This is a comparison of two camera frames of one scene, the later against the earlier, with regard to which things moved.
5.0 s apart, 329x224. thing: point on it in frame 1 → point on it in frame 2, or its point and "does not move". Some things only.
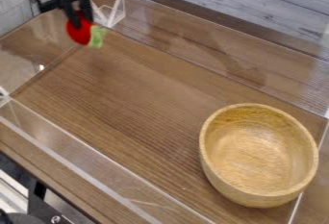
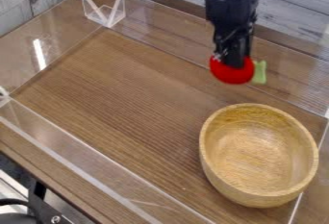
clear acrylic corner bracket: (112, 14) does not move
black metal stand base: (41, 209) does not move
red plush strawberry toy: (89, 34) → (251, 71)
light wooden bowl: (259, 150) does not move
